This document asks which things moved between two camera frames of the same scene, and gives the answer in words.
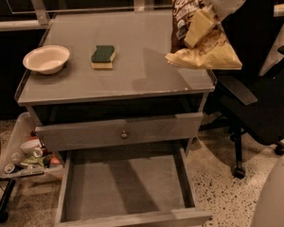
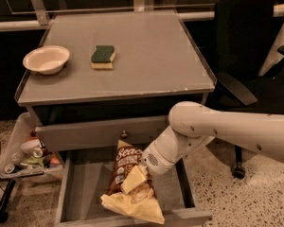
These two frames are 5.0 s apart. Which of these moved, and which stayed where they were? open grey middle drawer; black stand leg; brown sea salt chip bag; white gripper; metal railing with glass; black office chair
Moved: brown sea salt chip bag; white gripper
Stayed: black office chair; black stand leg; metal railing with glass; open grey middle drawer
